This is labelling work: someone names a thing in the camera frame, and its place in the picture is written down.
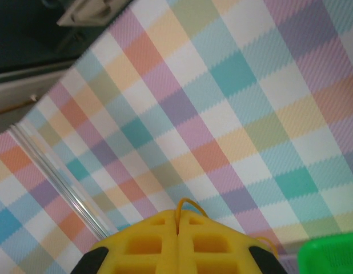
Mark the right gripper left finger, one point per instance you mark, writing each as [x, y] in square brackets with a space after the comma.
[142, 257]

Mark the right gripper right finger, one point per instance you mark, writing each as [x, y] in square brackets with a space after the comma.
[213, 257]

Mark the purple plastic basket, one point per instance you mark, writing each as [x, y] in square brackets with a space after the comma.
[289, 266]

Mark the green plastic basket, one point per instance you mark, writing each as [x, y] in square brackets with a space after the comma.
[330, 257]

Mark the white room fixture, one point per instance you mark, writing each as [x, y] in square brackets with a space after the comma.
[88, 14]

